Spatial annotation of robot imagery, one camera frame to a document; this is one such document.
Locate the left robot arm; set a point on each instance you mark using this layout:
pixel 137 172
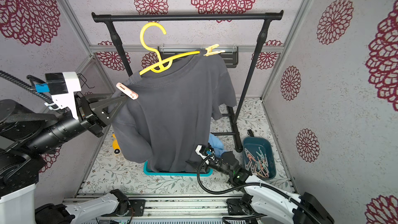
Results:
pixel 27 136

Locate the dark grey t-shirt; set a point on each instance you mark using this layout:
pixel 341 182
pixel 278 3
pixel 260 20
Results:
pixel 171 116

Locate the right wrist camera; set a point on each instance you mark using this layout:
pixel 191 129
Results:
pixel 205 151

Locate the pink clothespin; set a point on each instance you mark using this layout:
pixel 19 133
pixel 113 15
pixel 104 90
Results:
pixel 128 92

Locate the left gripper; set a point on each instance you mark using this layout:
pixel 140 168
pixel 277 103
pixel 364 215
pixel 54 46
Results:
pixel 85 112

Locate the light blue garment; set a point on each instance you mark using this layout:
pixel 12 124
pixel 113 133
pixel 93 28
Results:
pixel 217 145

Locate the yellow plush toy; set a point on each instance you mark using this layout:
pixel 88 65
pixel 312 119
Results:
pixel 116 146

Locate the black wall shelf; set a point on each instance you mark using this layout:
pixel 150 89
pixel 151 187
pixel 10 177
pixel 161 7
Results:
pixel 230 57

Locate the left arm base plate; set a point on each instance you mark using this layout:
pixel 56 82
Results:
pixel 134 208

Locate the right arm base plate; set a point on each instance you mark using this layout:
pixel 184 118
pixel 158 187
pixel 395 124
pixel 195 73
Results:
pixel 237 207

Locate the teal laundry basket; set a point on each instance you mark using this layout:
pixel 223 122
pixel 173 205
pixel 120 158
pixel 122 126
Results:
pixel 151 173

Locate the dark teal clothespin bin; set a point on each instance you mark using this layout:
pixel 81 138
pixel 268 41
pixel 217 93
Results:
pixel 253 144

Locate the colourful clothespins pile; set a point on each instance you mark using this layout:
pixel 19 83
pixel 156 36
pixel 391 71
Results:
pixel 257 164

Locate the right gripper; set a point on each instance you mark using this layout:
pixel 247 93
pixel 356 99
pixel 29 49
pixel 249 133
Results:
pixel 204 163

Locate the beige clothespin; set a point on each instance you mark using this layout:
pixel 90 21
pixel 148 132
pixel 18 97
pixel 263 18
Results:
pixel 212 50

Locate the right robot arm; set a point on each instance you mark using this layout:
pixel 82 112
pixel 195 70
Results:
pixel 261 199

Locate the yellow plastic hanger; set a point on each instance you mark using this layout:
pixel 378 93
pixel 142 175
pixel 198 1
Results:
pixel 162 64

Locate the black clothes rack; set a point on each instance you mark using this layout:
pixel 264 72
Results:
pixel 261 40

